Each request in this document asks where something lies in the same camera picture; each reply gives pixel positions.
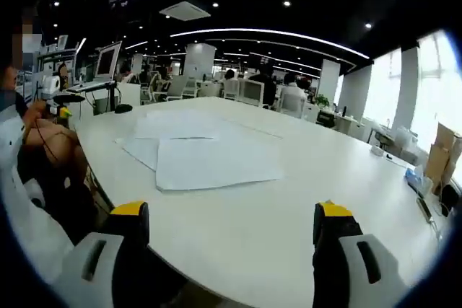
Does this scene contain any thin curved ceiling light strip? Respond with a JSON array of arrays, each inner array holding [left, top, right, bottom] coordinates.
[[169, 28, 371, 60]]

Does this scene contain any ceiling air conditioner vent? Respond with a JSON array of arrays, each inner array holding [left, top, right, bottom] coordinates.
[[159, 0, 212, 22]]

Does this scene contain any white framed computer monitor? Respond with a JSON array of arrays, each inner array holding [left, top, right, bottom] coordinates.
[[94, 40, 123, 80]]

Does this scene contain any white printing paper sheet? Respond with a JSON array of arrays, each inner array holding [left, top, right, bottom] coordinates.
[[154, 137, 285, 192], [134, 108, 250, 140], [114, 136, 160, 172]]

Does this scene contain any green potted plant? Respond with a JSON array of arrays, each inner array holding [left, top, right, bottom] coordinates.
[[312, 94, 331, 109]]

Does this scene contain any blue tissue pack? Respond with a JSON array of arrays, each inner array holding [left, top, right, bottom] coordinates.
[[404, 164, 434, 193]]

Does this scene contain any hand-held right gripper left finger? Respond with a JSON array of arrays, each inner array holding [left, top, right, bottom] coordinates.
[[53, 200, 151, 308]]

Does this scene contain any white square pillar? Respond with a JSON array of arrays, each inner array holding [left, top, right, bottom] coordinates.
[[185, 43, 217, 79]]

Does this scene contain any black bag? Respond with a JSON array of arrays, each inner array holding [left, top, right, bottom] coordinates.
[[440, 183, 462, 218]]

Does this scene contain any grey keyboard tray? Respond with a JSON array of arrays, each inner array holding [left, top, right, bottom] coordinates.
[[66, 80, 118, 93]]

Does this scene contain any person's left hand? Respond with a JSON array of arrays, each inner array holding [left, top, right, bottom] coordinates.
[[24, 100, 51, 123]]

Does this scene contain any white shelf unit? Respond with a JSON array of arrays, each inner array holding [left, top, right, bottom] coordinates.
[[34, 33, 87, 84]]

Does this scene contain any grey power strip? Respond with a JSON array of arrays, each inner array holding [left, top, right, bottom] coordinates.
[[414, 195, 437, 226]]

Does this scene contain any group of white office chairs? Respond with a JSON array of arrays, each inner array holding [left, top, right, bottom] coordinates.
[[139, 71, 313, 120]]

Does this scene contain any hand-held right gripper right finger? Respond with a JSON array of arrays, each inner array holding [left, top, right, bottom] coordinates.
[[312, 199, 411, 308]]

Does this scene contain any white table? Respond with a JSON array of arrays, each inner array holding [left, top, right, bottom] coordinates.
[[71, 96, 454, 308]]

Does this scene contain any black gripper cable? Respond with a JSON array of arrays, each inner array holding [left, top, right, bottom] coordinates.
[[34, 118, 61, 163]]

